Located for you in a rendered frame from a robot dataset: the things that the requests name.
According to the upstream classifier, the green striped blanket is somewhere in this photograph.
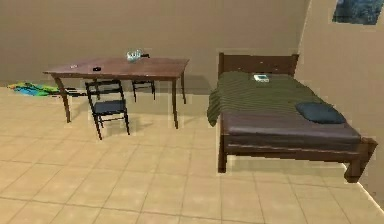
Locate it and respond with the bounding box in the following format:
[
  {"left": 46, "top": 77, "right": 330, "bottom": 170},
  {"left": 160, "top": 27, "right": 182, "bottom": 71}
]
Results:
[{"left": 206, "top": 70, "right": 325, "bottom": 128}]

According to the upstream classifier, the green and blue cloth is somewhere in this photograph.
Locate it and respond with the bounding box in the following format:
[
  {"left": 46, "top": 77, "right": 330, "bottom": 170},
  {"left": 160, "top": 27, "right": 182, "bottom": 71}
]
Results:
[{"left": 7, "top": 82, "right": 62, "bottom": 98}]

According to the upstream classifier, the brown wooden bed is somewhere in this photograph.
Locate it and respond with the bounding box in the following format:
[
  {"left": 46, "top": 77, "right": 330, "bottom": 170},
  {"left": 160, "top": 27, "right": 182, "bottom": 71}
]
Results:
[{"left": 217, "top": 52, "right": 379, "bottom": 184}]

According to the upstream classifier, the dark blue framed picture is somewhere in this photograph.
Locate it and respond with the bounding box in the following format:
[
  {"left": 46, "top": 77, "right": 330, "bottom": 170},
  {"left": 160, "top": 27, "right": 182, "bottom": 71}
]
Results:
[{"left": 332, "top": 0, "right": 384, "bottom": 26}]

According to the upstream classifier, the black folding chair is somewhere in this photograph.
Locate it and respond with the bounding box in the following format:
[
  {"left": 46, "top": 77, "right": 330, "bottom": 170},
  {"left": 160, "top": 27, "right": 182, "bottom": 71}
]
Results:
[
  {"left": 84, "top": 78, "right": 131, "bottom": 141},
  {"left": 131, "top": 79, "right": 157, "bottom": 103}
]

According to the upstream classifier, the clear glass bowl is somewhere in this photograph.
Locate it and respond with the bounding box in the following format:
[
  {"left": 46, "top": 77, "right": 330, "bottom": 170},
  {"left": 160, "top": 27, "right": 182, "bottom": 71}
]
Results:
[{"left": 125, "top": 49, "right": 143, "bottom": 63}]

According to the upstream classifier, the brown wooden table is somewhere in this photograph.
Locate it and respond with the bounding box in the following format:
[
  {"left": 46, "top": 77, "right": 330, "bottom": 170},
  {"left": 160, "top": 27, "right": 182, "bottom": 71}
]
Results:
[{"left": 42, "top": 56, "right": 190, "bottom": 130}]

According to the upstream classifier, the dark blue pillow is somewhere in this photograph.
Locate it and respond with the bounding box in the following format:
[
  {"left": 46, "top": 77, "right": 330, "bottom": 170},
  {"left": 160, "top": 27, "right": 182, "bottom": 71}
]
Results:
[{"left": 294, "top": 101, "right": 347, "bottom": 125}]

